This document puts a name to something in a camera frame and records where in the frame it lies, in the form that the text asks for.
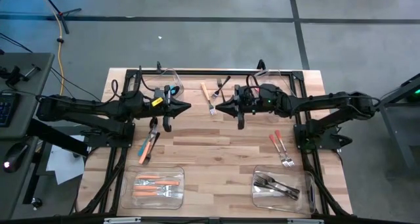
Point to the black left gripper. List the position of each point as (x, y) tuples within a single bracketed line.
[(144, 107)]

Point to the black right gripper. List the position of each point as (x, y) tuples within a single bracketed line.
[(262, 102)]

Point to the clear plastic bin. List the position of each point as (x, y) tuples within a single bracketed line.
[(283, 77), (154, 77), (154, 204), (308, 197)]

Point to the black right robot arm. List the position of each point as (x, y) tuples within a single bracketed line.
[(328, 102)]

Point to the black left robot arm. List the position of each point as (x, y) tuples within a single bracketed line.
[(82, 109)]

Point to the yellow label tag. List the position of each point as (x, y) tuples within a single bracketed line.
[(157, 102)]

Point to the white paper sheets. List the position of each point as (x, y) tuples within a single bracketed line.
[(65, 161)]

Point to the black support beam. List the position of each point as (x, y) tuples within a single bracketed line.
[(49, 135)]

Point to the black tripod stand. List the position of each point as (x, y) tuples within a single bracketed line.
[(65, 23)]

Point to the grey desk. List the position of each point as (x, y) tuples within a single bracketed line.
[(33, 76)]

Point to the dark metal side table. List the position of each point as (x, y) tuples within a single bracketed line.
[(393, 99)]

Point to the black keyboard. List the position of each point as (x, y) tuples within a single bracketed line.
[(8, 109)]

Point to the black computer mouse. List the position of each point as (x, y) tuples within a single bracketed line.
[(14, 156)]

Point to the black caster wheel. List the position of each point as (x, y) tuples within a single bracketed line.
[(36, 203)]

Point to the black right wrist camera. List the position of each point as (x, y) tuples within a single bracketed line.
[(239, 92)]

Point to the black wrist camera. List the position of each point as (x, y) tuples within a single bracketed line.
[(239, 92), (159, 93)]

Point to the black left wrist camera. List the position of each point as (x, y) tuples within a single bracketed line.
[(159, 93)]

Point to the black aluminium frame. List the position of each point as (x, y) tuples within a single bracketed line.
[(197, 72)]

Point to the black frame clamp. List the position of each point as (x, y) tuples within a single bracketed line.
[(159, 67), (260, 64)]

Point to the silver metal bracket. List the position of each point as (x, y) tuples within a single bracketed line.
[(121, 220), (305, 221)]

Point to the black desk mount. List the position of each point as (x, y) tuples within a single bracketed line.
[(13, 76)]

